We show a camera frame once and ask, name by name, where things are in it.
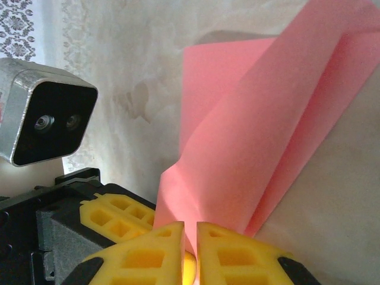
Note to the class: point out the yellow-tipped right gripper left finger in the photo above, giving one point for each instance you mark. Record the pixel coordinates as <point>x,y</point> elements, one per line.
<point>142,261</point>

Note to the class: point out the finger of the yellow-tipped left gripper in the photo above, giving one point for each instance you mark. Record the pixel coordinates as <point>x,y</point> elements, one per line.
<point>118,213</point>

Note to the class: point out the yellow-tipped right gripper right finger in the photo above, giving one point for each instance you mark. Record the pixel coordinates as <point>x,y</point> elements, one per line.
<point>237,261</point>

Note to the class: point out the pink paper sheet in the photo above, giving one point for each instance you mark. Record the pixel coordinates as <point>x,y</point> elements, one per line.
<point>252,133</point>

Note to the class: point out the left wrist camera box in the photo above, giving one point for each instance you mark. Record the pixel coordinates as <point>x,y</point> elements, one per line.
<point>50,124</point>

